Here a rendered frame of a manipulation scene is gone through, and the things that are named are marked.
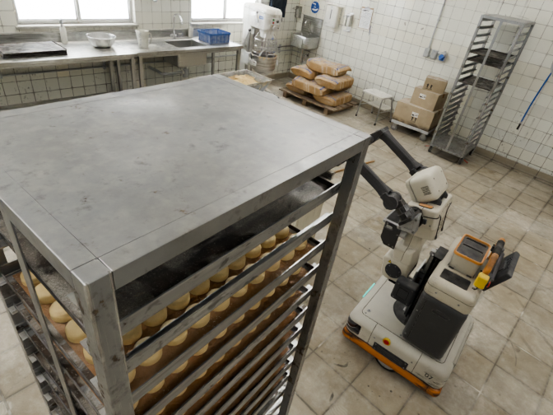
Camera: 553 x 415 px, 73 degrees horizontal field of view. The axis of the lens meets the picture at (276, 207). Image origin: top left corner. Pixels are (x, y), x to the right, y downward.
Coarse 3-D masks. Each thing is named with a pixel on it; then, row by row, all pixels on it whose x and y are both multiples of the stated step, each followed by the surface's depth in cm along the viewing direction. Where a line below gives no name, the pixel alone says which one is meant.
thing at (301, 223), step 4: (320, 176) 267; (328, 180) 269; (320, 204) 277; (316, 208) 274; (320, 208) 281; (308, 212) 266; (312, 212) 272; (316, 212) 278; (320, 212) 285; (304, 216) 264; (308, 216) 269; (312, 216) 275; (316, 216) 281; (296, 220) 258; (300, 220) 262; (304, 220) 268; (308, 220) 272; (312, 220) 278; (292, 224) 261; (296, 224) 260; (300, 224) 265; (304, 224) 271; (308, 224) 276; (300, 228) 268; (312, 236) 294
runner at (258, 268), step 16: (320, 224) 90; (288, 240) 86; (304, 240) 87; (272, 256) 77; (256, 272) 74; (224, 288) 71; (240, 288) 72; (208, 304) 65; (176, 320) 64; (192, 320) 63; (160, 336) 58; (176, 336) 62; (128, 352) 58; (144, 352) 57; (128, 368) 55; (96, 384) 54
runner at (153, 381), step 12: (324, 240) 98; (312, 252) 94; (300, 264) 92; (288, 276) 89; (264, 288) 81; (252, 300) 79; (240, 312) 77; (228, 324) 75; (204, 336) 70; (192, 348) 68; (180, 360) 66; (168, 372) 65; (144, 384) 61; (156, 384) 64; (132, 396) 60
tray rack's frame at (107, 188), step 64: (0, 128) 62; (64, 128) 65; (128, 128) 68; (192, 128) 72; (256, 128) 76; (320, 128) 81; (0, 192) 48; (64, 192) 50; (128, 192) 52; (192, 192) 54; (256, 192) 56; (0, 256) 76; (64, 256) 41; (128, 256) 42; (64, 384) 76; (128, 384) 52
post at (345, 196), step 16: (368, 144) 82; (352, 160) 83; (352, 176) 85; (352, 192) 88; (336, 208) 91; (336, 224) 93; (336, 240) 96; (320, 272) 103; (320, 288) 106; (320, 304) 112; (304, 320) 116; (304, 336) 119; (304, 352) 124; (288, 384) 136; (288, 400) 140
